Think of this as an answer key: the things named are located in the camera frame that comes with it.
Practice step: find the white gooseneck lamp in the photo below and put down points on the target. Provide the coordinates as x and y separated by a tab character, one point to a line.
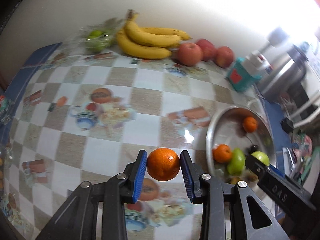
276	38

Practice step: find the red apple middle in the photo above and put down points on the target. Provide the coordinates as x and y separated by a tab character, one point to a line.
208	49

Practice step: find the steel thermos jug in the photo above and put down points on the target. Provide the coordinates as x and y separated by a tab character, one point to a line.
288	70

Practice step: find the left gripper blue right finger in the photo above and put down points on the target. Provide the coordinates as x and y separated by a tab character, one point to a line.
189	174

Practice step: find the teal toy box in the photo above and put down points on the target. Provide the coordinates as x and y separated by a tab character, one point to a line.
239	78

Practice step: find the blue cloth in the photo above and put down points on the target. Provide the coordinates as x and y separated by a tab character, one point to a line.
18	85

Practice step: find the red apple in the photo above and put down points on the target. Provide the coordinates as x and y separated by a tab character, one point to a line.
224	57
208	49

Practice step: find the bag of green fruits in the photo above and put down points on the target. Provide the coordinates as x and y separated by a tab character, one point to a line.
96	38

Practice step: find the white chair frame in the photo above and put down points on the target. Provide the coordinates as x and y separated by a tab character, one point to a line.
308	112

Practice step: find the brown longan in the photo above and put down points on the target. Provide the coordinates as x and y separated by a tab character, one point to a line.
234	180
252	178

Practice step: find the small green jujube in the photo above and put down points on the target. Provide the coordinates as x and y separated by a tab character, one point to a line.
236	161

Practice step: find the patterned plastic tablecloth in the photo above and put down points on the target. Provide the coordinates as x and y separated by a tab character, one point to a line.
91	118

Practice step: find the large steel bowl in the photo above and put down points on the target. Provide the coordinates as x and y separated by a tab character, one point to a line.
226	128

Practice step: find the large green jujube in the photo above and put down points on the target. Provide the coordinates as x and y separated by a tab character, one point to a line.
262	157

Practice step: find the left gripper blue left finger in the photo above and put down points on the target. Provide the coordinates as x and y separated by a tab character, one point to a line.
138	174

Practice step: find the black power adapter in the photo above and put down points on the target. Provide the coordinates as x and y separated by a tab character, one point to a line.
287	125

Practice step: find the small orange tangerine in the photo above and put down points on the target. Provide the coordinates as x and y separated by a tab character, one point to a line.
249	124

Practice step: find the red apple right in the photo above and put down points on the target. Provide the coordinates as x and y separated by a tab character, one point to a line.
224	57

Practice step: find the yellow banana bunch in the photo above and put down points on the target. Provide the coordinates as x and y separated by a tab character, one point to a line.
149	43

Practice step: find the dark plum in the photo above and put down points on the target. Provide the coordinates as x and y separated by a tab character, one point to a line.
253	148

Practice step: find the peach coloured apple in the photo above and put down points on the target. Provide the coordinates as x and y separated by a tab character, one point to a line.
189	54

